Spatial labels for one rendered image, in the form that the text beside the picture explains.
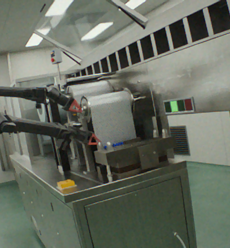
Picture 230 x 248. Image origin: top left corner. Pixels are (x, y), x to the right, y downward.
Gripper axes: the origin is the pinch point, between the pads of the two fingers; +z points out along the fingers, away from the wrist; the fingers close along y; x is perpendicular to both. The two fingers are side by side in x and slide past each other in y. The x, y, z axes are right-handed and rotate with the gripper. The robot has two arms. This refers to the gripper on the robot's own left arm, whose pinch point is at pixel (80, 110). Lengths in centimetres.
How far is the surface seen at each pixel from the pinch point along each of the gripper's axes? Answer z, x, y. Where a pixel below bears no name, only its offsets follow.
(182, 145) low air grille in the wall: 267, 104, -309
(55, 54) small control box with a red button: -22, 36, -54
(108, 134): 18.7, -3.8, 4.0
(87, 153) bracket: 15.9, -17.5, -4.0
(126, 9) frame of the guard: -10, 57, 17
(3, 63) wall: -63, 115, -553
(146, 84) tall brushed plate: 23.2, 29.9, 9.6
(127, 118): 24.2, 9.3, 4.0
